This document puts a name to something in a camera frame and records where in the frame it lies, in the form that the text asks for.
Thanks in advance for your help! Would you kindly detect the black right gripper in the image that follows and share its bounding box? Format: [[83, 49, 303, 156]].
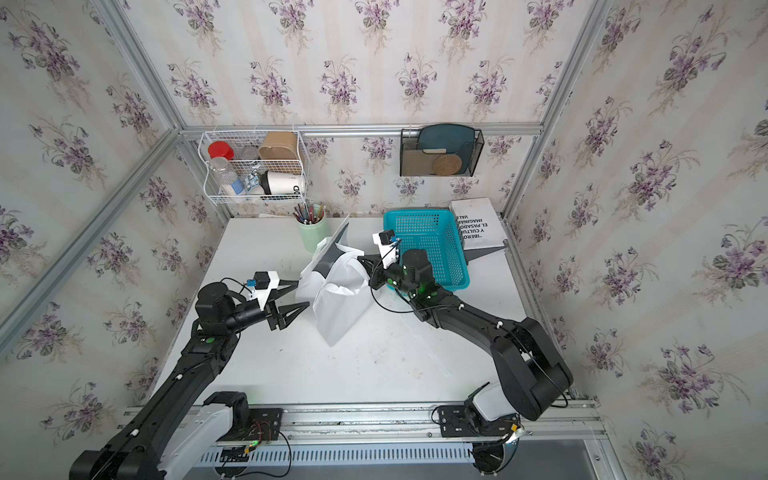
[[355, 253, 419, 301]]

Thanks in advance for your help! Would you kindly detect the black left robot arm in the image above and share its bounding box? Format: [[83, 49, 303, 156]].
[[69, 271, 310, 479]]

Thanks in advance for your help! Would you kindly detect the white paper cup black lid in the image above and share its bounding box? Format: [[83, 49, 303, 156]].
[[259, 170, 306, 196]]

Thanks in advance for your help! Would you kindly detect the black mesh wall organizer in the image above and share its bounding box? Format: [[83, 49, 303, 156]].
[[399, 123, 485, 177]]

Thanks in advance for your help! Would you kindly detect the white insulated delivery bag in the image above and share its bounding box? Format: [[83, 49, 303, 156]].
[[295, 218, 372, 347]]

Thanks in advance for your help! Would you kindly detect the clear glass jar blue label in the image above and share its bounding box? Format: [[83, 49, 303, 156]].
[[210, 157, 245, 196]]

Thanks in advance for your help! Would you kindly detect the white wire wall basket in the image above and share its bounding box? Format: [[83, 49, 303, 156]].
[[197, 129, 309, 205]]

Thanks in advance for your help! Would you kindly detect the teal plastic basket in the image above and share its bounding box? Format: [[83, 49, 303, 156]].
[[383, 209, 470, 291]]

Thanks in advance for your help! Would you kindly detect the red lid jar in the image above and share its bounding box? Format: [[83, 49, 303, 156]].
[[207, 141, 235, 161]]

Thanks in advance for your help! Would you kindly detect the round woven rattan coaster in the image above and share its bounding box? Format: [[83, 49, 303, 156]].
[[431, 154, 463, 176]]

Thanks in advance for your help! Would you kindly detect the green pencil cup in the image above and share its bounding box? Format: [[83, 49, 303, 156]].
[[294, 200, 330, 253]]

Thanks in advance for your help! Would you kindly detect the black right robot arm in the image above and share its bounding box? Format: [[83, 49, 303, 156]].
[[359, 250, 574, 422]]

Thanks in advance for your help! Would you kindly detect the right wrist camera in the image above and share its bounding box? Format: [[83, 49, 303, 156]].
[[372, 230, 401, 270]]

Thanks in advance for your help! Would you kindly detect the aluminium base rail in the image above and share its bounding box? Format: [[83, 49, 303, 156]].
[[122, 398, 604, 448]]

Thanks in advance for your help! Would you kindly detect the white book black lettering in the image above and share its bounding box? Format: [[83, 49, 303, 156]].
[[450, 198, 506, 250]]

